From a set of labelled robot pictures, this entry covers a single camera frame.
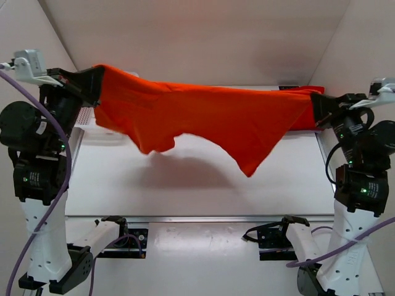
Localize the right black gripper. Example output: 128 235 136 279
309 91 370 158

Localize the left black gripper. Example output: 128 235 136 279
44 50 110 134

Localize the orange t shirt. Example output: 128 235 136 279
94 65 319 176

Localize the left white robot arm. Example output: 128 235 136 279
1 58 129 295

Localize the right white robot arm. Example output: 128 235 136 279
276 86 394 295

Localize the red folded t shirt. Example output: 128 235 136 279
278 86 325 131

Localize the white plastic basket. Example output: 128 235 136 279
75 107 117 136

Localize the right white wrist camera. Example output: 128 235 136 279
349 77 394 110

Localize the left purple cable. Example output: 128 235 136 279
0 63 146 296

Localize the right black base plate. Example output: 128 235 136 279
242 215 310 261

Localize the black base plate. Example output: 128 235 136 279
242 215 310 261
98 216 149 259

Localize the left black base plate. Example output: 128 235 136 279
98 216 149 259

